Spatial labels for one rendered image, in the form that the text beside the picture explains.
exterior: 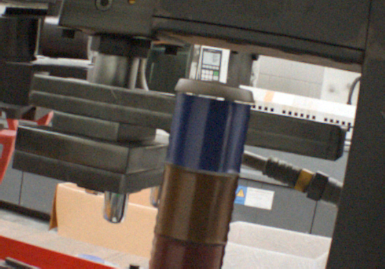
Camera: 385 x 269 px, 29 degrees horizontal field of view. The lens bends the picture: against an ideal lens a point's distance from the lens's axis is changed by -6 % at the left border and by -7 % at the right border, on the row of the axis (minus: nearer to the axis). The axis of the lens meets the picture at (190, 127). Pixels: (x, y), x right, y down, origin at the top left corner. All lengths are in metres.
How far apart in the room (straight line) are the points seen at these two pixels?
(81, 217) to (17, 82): 2.18
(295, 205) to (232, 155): 4.81
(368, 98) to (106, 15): 0.22
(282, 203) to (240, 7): 4.64
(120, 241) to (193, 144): 2.64
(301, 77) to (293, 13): 6.55
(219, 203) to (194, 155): 0.03
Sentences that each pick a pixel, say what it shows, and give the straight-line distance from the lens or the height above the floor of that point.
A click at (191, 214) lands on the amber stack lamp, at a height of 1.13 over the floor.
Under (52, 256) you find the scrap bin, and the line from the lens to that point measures 1.00.
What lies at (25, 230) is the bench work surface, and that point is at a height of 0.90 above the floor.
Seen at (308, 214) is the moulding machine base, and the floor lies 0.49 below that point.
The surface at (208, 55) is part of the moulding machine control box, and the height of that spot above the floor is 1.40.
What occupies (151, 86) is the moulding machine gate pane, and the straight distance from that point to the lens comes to 5.44.
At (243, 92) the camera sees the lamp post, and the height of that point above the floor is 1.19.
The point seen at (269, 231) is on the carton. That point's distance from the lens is 3.44.
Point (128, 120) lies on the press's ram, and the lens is 0.63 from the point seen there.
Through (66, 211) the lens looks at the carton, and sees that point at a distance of 3.12.
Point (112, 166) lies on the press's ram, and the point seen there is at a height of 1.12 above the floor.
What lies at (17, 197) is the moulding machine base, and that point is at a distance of 5.97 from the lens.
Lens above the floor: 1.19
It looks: 3 degrees down
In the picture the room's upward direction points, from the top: 9 degrees clockwise
